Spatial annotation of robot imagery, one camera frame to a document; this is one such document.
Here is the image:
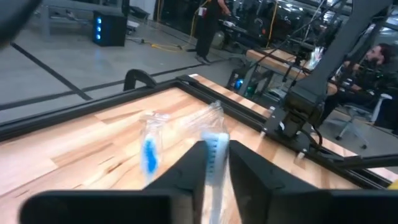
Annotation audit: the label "white-frame office chair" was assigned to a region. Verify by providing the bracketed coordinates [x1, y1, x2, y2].
[334, 92, 395, 151]

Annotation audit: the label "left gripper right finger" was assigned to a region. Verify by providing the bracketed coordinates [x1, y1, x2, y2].
[228, 139, 398, 224]

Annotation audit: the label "blue toothbrush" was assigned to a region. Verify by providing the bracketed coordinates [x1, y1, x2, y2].
[137, 111, 171, 185]
[182, 100, 233, 224]

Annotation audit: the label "black arched handle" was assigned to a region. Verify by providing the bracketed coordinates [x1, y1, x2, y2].
[123, 68, 158, 92]

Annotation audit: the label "black aluminium table frame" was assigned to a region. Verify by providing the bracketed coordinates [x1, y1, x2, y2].
[0, 73, 398, 191]

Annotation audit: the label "clear plastic bag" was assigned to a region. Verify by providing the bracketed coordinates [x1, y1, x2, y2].
[307, 45, 325, 70]

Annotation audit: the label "wooden table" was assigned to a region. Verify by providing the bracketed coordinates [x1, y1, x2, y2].
[244, 47, 339, 96]

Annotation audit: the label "person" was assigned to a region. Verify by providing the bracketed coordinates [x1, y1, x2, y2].
[195, 0, 233, 65]
[316, 42, 398, 127]

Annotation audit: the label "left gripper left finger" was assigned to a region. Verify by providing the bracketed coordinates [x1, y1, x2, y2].
[17, 139, 209, 224]

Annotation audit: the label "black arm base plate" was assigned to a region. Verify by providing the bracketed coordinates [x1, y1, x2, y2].
[262, 105, 315, 147]

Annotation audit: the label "yellow floor cable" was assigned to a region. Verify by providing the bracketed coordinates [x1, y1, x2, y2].
[150, 0, 214, 53]

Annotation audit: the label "blue-lit computer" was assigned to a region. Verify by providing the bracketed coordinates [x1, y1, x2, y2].
[228, 68, 253, 97]

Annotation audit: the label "computer tower blue lights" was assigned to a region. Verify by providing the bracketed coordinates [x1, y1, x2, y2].
[93, 10, 128, 48]

